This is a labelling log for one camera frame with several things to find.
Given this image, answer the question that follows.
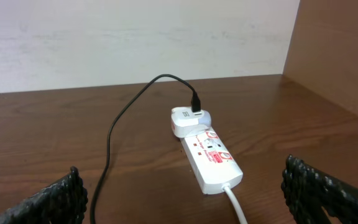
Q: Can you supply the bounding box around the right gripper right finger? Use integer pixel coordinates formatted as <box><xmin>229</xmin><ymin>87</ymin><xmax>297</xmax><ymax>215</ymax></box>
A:
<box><xmin>281</xmin><ymin>155</ymin><xmax>358</xmax><ymax>223</ymax></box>

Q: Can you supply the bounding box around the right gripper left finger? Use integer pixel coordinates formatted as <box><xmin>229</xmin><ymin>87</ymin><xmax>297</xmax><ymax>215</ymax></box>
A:
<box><xmin>0</xmin><ymin>166</ymin><xmax>88</xmax><ymax>224</ymax></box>

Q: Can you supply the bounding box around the white USB charger adapter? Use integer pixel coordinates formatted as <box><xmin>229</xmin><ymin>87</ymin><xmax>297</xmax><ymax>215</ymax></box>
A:
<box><xmin>171</xmin><ymin>107</ymin><xmax>212</xmax><ymax>138</ymax></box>

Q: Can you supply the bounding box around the white power strip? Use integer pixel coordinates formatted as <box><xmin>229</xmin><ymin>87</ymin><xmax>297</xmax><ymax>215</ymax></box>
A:
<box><xmin>180</xmin><ymin>128</ymin><xmax>243</xmax><ymax>195</ymax></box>

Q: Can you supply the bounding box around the white power strip cord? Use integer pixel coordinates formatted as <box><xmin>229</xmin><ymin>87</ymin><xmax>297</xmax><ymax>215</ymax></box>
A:
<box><xmin>221</xmin><ymin>184</ymin><xmax>249</xmax><ymax>224</ymax></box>

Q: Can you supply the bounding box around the black USB charging cable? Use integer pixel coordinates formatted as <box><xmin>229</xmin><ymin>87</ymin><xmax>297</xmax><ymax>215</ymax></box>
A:
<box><xmin>89</xmin><ymin>73</ymin><xmax>202</xmax><ymax>224</ymax></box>

